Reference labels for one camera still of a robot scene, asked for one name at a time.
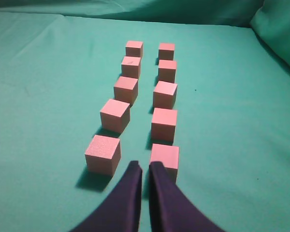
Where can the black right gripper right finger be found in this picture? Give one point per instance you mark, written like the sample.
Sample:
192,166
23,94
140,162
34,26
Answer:
170,210

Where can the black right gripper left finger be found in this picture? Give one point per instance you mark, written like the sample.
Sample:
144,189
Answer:
120,211

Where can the pink cube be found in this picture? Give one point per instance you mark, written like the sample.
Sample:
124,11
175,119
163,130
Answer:
115,115
131,67
134,49
164,95
169,156
126,89
167,70
103,155
163,124
166,51

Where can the green cloth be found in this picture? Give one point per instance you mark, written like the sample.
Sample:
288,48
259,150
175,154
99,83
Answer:
59,60

